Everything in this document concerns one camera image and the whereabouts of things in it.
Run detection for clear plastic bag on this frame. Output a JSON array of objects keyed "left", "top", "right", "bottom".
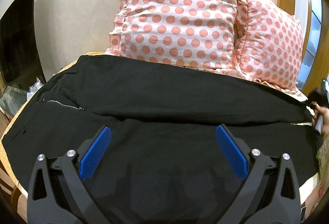
[{"left": 29, "top": 78, "right": 44, "bottom": 94}]

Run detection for person's right hand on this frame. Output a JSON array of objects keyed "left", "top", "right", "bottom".
[{"left": 312, "top": 104, "right": 329, "bottom": 136}]

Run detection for polka dot pillow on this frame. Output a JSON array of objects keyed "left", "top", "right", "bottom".
[
  {"left": 108, "top": 0, "right": 237, "bottom": 73},
  {"left": 227, "top": 0, "right": 304, "bottom": 95}
]

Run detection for rear polka dot pillow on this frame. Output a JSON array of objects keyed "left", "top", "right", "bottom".
[{"left": 227, "top": 0, "right": 304, "bottom": 95}]

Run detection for front polka dot pillow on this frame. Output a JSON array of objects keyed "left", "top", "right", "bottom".
[{"left": 108, "top": 0, "right": 237, "bottom": 73}]

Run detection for beige fleece sleeve forearm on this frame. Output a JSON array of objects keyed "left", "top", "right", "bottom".
[{"left": 316, "top": 134, "right": 329, "bottom": 191}]

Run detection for black pants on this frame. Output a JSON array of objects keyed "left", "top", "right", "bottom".
[{"left": 2, "top": 55, "right": 321, "bottom": 223}]

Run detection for glass TV stand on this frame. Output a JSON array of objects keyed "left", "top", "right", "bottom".
[{"left": 1, "top": 86, "right": 27, "bottom": 121}]

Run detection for black television screen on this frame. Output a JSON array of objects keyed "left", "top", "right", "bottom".
[{"left": 1, "top": 0, "right": 46, "bottom": 89}]

